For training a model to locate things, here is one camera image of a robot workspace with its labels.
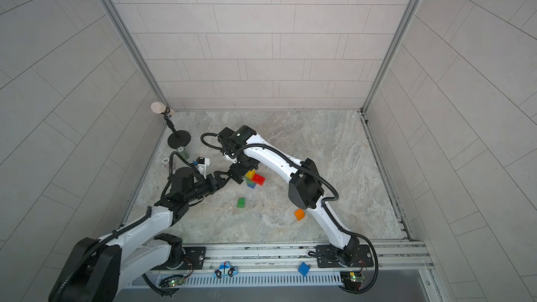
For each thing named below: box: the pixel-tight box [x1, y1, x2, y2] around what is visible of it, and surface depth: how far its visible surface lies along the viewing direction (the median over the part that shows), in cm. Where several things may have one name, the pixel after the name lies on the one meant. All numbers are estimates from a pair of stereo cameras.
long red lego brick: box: [248, 173, 266, 186], surface depth 83 cm
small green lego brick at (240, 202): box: [236, 197, 246, 209], surface depth 85 cm
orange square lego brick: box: [294, 208, 305, 221], surface depth 82 cm
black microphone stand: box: [150, 101, 192, 149], surface depth 103 cm
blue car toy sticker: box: [213, 261, 239, 279], surface depth 69 cm
